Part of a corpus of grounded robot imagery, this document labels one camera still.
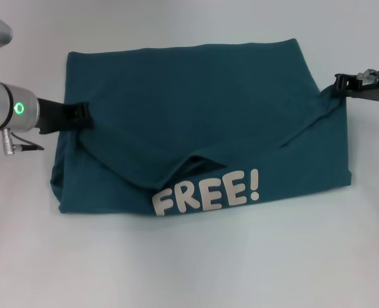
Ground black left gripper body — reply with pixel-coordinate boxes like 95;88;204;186
36;97;81;135

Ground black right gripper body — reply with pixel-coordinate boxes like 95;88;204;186
345;74;379;102

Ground left arm brown cable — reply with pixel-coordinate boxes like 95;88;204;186
2;127;46;157

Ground blue teal shirt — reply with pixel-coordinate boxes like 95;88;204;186
50;38;353;218

